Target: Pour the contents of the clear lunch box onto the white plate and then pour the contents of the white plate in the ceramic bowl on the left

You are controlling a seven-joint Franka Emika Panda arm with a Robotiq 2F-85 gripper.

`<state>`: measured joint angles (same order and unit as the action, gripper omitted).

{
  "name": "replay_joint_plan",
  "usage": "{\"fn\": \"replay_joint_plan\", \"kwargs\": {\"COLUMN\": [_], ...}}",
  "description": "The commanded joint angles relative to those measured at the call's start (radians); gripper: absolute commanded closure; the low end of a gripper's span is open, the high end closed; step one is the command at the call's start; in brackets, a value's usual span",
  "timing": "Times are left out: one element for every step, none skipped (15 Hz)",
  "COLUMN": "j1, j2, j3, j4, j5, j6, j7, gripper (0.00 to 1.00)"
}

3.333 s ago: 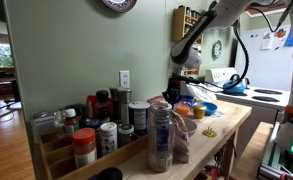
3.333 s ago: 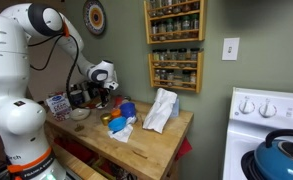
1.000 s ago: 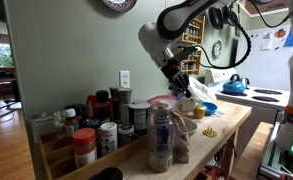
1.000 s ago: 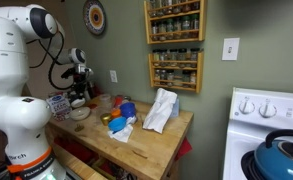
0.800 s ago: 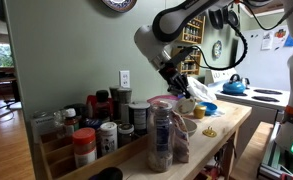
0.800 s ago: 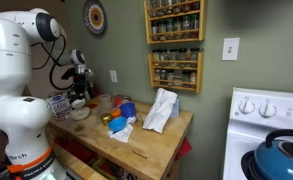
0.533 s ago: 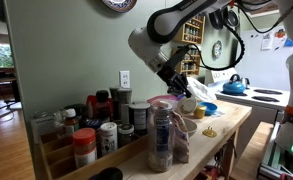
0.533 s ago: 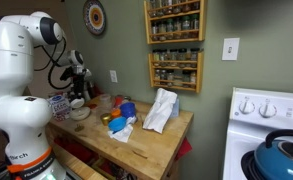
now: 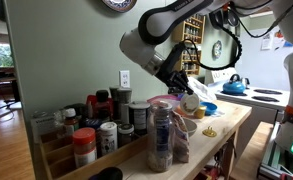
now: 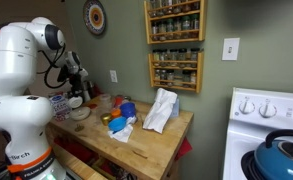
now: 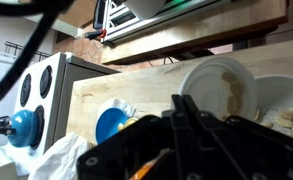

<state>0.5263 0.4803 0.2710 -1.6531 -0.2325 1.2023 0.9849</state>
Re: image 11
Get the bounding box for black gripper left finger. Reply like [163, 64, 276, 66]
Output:
[76, 94, 200, 180]

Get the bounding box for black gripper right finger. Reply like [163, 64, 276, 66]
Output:
[182, 94, 293, 180]

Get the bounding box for small white plate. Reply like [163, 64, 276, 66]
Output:
[177, 56, 259, 122]

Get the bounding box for blue bowl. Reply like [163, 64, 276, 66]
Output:
[95, 107, 130, 145]

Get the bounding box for grey white ceramic bowl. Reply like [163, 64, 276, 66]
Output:
[254, 74, 293, 143]

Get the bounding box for yellow gold cup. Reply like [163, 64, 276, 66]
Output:
[117, 117, 140, 132]

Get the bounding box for white paper napkin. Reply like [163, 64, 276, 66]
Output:
[97, 97, 137, 118]

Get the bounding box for pale cashew nuts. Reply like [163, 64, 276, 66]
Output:
[220, 70, 293, 144]

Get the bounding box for white electric stove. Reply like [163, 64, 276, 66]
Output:
[0, 51, 120, 180]

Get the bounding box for red clamp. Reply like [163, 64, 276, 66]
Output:
[85, 28, 107, 41]

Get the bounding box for blue kettle black handle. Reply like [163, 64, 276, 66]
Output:
[0, 109, 40, 149]

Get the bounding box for aluminium robot frame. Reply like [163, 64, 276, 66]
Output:
[100, 0, 234, 44]

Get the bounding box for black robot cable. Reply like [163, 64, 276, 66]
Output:
[0, 0, 75, 113]

